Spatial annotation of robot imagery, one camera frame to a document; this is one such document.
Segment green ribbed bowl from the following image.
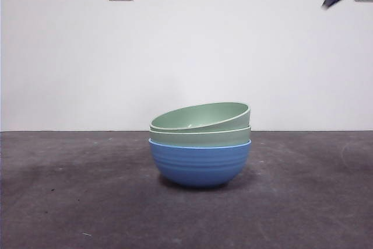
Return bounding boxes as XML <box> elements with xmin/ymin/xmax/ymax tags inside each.
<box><xmin>149</xmin><ymin>125</ymin><xmax>252</xmax><ymax>147</ymax></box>
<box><xmin>150</xmin><ymin>101</ymin><xmax>252</xmax><ymax>131</ymax></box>

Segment blue ribbed bowl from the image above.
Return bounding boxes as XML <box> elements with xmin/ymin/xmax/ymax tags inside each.
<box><xmin>147</xmin><ymin>138</ymin><xmax>252</xmax><ymax>190</ymax></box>

